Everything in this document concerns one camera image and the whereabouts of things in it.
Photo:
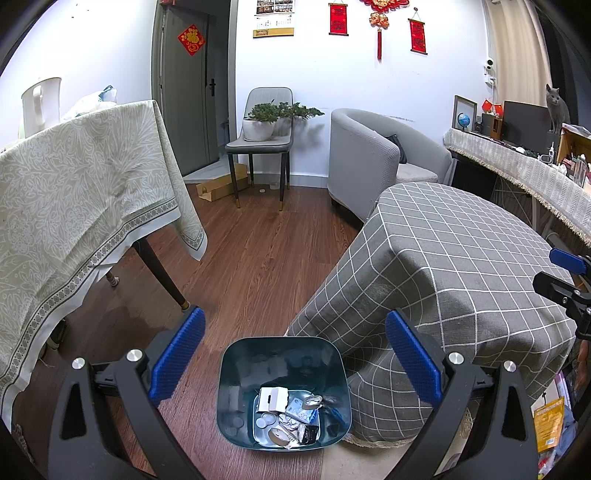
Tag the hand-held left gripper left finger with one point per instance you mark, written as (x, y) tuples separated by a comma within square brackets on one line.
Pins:
[(178, 355)]

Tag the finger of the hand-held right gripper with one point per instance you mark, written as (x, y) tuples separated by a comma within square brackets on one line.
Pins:
[(554, 285), (565, 259)]

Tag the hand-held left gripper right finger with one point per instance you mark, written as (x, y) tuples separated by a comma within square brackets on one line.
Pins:
[(413, 357)]

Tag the dark teal trash bin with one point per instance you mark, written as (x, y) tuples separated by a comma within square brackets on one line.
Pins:
[(240, 369)]

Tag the small cardboard box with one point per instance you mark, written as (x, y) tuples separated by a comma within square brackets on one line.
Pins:
[(272, 399)]

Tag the blue white plastic wrapper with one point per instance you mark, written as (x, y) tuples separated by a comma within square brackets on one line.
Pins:
[(300, 408)]

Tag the black tissue packet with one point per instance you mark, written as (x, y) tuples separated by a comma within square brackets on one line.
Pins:
[(310, 434)]

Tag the beige tape roll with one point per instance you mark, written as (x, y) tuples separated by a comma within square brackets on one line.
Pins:
[(279, 436)]

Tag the grey checked tablecloth table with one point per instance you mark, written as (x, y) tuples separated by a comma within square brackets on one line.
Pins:
[(438, 277)]

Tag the long desk with fringed cloth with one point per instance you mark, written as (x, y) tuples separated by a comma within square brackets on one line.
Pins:
[(517, 170)]

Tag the orange packet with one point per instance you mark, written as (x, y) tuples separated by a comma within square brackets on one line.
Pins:
[(547, 424)]

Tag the wooden crate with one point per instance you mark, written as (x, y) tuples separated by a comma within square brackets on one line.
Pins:
[(572, 147)]

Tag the cream rug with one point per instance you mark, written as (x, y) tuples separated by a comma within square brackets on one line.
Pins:
[(360, 464)]

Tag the black monitor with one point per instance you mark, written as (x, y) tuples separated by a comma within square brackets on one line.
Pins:
[(524, 122)]

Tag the grey cat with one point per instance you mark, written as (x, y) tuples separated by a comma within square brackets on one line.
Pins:
[(554, 108)]

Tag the small brown box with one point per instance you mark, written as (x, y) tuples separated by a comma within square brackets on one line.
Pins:
[(490, 127)]

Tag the small red flags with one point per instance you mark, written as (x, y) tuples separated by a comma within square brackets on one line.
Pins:
[(491, 106)]

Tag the small blue globe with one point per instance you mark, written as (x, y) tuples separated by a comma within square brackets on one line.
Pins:
[(463, 121)]

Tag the flat cardboard box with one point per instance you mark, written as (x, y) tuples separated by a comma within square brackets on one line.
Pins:
[(221, 184)]

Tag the framed picture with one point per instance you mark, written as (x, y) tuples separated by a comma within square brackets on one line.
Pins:
[(465, 104)]

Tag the black cushion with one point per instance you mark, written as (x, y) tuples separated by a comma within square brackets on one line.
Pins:
[(397, 147)]

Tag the beige patterned tablecloth table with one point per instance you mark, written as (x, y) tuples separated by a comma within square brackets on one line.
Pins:
[(69, 184)]

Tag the grey armchair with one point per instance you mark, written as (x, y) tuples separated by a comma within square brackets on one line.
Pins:
[(360, 152)]

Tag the beige curtain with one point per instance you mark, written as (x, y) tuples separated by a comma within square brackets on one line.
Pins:
[(517, 50)]

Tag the grey dining chair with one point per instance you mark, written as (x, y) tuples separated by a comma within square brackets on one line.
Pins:
[(258, 146)]

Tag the potted plant in white pot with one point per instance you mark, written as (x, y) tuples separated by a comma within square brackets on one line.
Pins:
[(257, 129)]

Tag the grey door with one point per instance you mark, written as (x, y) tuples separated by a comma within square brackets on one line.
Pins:
[(184, 106)]

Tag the white plastic bag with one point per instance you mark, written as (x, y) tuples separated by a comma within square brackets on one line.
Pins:
[(90, 104)]

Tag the red hanging scroll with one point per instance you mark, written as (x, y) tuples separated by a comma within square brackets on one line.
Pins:
[(417, 34), (338, 18)]

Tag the trailing green potted plant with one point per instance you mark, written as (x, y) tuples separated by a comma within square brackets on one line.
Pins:
[(300, 110)]

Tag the white kettle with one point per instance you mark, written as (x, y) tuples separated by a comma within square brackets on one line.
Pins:
[(41, 106)]

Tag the red knot ornament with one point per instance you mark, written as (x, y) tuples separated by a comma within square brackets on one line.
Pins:
[(379, 21)]

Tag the red diamond door decoration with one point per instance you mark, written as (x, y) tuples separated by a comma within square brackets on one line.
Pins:
[(191, 40)]

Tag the white security camera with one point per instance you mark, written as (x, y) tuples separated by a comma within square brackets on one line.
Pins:
[(490, 68)]

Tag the wall calendar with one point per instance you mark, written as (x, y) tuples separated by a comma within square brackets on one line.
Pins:
[(273, 18)]

